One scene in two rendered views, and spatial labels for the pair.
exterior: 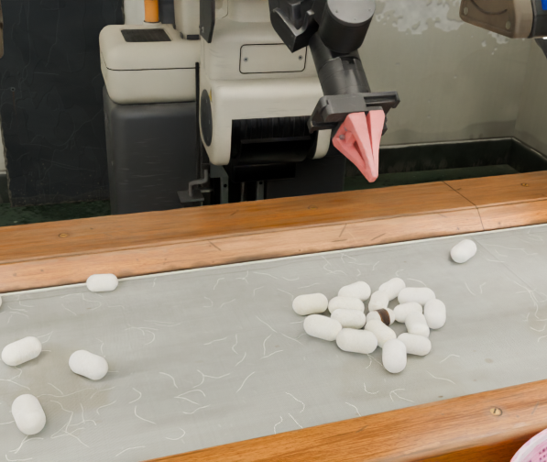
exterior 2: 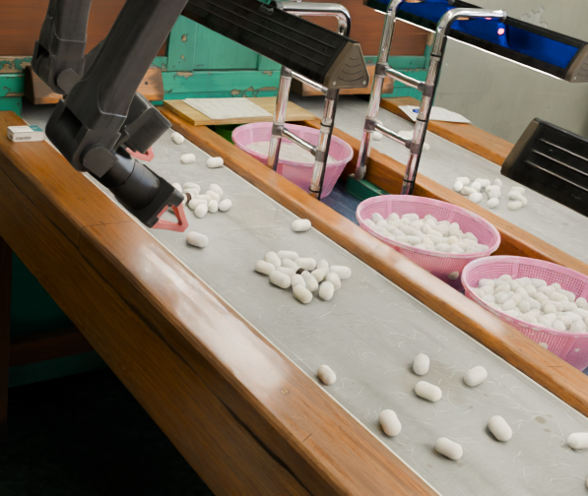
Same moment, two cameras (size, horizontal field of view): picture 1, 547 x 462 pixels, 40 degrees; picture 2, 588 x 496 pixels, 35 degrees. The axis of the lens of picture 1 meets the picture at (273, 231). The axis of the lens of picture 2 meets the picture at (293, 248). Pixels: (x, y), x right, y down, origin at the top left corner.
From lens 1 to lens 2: 1.58 m
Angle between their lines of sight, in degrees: 95
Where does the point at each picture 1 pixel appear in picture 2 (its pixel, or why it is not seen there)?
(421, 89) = not seen: outside the picture
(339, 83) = (150, 177)
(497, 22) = (357, 83)
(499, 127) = not seen: outside the picture
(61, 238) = (291, 391)
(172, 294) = (311, 350)
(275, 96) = not seen: outside the picture
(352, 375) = (356, 289)
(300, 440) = (437, 291)
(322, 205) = (161, 277)
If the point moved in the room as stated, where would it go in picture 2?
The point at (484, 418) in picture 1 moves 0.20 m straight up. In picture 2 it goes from (385, 250) to (410, 138)
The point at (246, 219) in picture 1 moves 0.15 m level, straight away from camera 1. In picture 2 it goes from (206, 308) to (96, 310)
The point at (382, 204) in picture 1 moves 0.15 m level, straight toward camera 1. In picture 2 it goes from (148, 253) to (245, 262)
